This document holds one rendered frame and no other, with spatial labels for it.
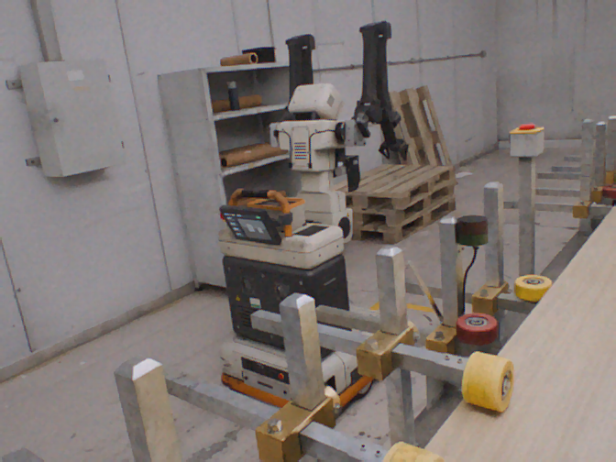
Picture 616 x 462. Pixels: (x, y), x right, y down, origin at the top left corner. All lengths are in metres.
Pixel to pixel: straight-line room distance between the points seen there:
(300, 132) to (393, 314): 1.59
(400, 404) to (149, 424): 0.56
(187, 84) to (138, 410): 3.16
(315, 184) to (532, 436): 1.81
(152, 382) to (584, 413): 0.63
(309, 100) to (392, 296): 1.63
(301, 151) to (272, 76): 1.92
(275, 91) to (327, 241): 2.29
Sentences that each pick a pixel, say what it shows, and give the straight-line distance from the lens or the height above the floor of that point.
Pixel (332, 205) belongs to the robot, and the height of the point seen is 0.85.
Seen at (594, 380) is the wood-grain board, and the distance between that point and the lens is 1.01.
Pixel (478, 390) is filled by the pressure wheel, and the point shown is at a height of 0.95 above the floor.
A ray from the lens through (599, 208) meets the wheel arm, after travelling 2.32.
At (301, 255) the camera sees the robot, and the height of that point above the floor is 0.76.
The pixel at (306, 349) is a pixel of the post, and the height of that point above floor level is 1.06.
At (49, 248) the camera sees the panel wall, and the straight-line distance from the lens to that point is 3.46.
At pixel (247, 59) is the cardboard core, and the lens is 3.95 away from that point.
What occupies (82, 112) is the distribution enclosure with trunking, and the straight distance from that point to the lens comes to 3.28.
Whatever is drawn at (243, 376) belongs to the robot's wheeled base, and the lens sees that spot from 2.56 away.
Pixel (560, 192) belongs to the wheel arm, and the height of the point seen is 0.82.
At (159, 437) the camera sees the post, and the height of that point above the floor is 1.08.
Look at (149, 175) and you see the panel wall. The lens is 3.79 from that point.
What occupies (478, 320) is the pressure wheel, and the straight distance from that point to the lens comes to 1.16.
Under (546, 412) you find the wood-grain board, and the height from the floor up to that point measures 0.90.
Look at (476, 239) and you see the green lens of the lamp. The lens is 1.11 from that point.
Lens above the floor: 1.42
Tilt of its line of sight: 16 degrees down
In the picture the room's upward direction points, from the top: 6 degrees counter-clockwise
